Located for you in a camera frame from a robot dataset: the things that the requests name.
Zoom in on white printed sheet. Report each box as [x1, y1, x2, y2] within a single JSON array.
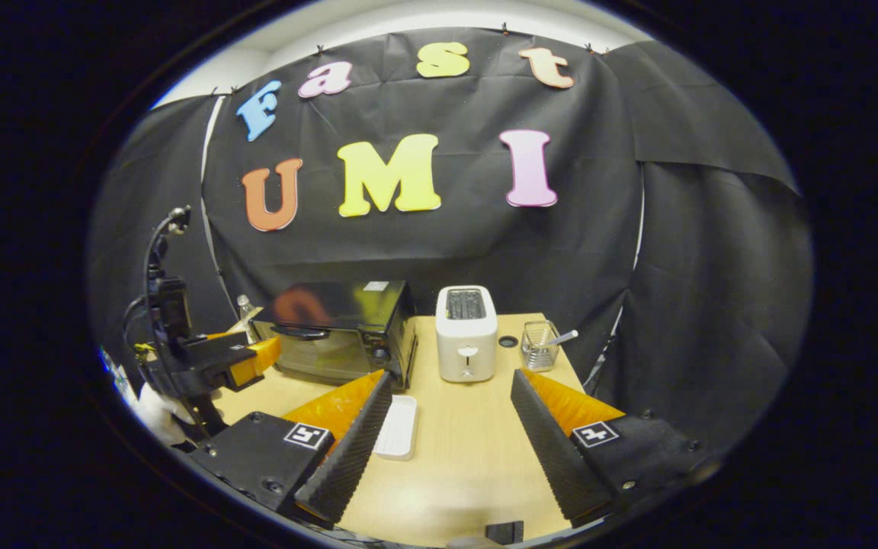
[[100, 347, 139, 397]]

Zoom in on black cable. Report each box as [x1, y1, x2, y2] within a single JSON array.
[[142, 205, 193, 321]]

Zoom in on white rectangular tray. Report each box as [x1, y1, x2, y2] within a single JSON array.
[[373, 394, 418, 461]]

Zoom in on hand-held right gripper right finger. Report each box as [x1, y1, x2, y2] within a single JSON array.
[[510, 369, 718, 528]]

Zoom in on wire mesh utensil holder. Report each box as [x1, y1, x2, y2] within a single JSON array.
[[521, 320, 560, 372]]

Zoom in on black backdrop cloth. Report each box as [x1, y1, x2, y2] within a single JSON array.
[[88, 28, 813, 451]]

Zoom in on white toaster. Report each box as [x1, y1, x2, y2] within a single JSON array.
[[436, 286, 499, 384]]

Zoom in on black electric oven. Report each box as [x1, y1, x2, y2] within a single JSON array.
[[252, 280, 419, 391]]

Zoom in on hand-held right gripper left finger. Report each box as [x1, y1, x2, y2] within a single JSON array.
[[187, 370, 394, 528]]

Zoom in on clear plastic water bottle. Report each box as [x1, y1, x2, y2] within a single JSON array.
[[236, 294, 261, 333]]

